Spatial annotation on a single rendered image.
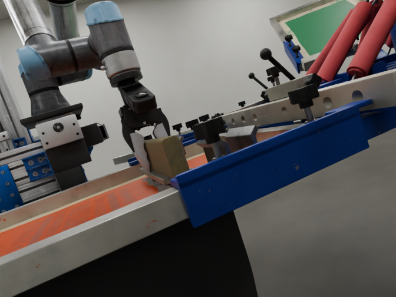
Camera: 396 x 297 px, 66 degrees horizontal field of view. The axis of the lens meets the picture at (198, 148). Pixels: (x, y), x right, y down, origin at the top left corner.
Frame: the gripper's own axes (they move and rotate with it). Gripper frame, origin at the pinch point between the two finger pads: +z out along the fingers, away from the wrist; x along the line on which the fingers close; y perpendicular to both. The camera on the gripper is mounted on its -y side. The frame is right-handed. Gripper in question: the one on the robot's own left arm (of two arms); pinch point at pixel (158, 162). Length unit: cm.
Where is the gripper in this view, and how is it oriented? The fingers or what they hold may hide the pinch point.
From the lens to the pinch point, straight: 66.5
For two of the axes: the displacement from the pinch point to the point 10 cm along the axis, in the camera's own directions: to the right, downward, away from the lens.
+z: 3.3, 9.4, 0.8
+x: -8.9, 3.4, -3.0
